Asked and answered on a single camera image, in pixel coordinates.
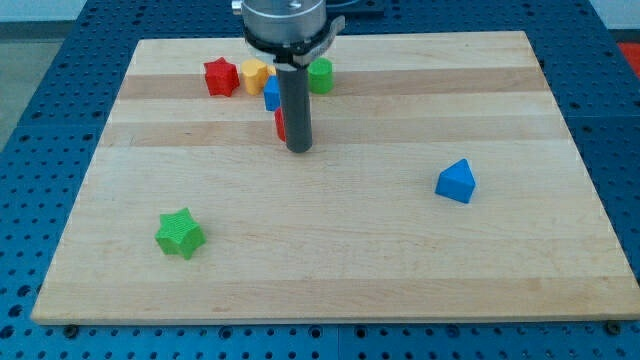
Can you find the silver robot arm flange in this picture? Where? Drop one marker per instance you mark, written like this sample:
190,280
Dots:
289,34

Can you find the red circle block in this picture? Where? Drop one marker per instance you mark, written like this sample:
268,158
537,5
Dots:
279,123

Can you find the red star block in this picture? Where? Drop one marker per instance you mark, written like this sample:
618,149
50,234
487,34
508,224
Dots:
221,77

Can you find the green star block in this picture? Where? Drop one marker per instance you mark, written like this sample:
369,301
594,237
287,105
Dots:
179,234

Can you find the light wooden board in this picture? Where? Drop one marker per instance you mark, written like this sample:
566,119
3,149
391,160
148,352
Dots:
352,230

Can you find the blue cube block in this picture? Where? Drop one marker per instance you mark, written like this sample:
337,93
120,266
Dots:
271,94

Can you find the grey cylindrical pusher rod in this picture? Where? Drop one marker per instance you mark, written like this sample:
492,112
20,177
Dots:
295,107

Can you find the green cylinder block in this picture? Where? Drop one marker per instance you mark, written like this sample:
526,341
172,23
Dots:
320,73

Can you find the yellow heart block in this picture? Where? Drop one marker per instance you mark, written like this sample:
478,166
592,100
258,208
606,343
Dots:
255,75

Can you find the blue triangle block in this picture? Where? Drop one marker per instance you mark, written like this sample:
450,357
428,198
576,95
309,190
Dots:
457,182

